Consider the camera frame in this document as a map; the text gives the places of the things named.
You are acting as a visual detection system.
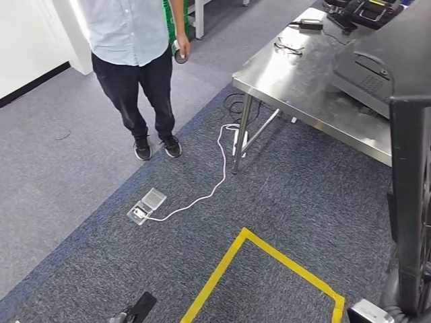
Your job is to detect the person's hand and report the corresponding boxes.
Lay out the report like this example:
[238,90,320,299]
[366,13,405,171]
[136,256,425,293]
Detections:
[175,32,192,61]

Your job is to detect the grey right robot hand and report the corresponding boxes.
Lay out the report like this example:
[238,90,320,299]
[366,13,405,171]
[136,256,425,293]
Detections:
[380,262,431,323]

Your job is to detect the black plastic plate bracket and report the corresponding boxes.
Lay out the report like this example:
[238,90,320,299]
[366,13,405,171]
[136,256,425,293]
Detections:
[337,0,431,315]

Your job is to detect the stainless steel workbench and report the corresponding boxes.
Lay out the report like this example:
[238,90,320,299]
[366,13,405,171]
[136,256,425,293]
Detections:
[231,6,405,176]

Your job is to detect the green plastic crate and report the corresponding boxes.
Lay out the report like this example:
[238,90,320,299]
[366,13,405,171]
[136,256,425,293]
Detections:
[163,0,190,43]

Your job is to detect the white table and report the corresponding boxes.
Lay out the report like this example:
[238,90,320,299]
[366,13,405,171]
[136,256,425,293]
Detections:
[186,0,251,41]

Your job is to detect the person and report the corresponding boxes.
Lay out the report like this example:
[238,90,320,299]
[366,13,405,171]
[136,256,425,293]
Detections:
[69,0,192,162]

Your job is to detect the white power strip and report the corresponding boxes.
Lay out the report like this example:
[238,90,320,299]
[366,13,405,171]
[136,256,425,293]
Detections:
[232,129,249,157]

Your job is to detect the black-rimmed glasses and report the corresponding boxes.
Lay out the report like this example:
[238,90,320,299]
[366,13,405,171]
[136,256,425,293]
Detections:
[273,38,306,57]

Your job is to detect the metal floor socket box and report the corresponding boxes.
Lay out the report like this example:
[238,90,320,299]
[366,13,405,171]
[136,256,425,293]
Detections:
[127,187,168,227]

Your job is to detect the black power adapter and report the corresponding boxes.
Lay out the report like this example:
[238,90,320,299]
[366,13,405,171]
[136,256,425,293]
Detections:
[299,18,324,31]

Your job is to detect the yellow floor tape outline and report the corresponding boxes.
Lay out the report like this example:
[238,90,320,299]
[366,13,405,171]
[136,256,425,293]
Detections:
[180,227,346,323]

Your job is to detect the black phone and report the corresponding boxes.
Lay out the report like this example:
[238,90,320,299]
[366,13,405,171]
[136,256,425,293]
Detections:
[326,12,359,33]

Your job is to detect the black plastic engine cover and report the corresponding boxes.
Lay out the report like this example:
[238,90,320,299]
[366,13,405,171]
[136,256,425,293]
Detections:
[331,50,393,120]

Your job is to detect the black equipment case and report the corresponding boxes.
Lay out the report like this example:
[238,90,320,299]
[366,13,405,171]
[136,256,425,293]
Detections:
[322,0,405,31]

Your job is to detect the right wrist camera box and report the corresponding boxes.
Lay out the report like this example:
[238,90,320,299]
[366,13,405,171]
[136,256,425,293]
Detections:
[346,298,395,323]

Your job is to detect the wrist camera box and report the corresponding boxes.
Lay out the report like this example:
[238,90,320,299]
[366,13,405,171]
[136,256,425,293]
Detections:
[346,298,395,323]
[107,291,158,323]

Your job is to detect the black cable bundle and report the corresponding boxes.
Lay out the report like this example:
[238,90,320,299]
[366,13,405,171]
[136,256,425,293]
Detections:
[223,92,267,126]

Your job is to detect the white power cable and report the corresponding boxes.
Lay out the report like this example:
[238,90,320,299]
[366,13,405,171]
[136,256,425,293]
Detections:
[143,124,240,223]

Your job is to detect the black adapter cable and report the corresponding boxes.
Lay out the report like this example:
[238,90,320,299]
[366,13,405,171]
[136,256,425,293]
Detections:
[288,20,348,46]

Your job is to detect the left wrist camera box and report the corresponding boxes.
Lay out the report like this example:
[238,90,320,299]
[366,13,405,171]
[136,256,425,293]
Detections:
[107,291,158,323]

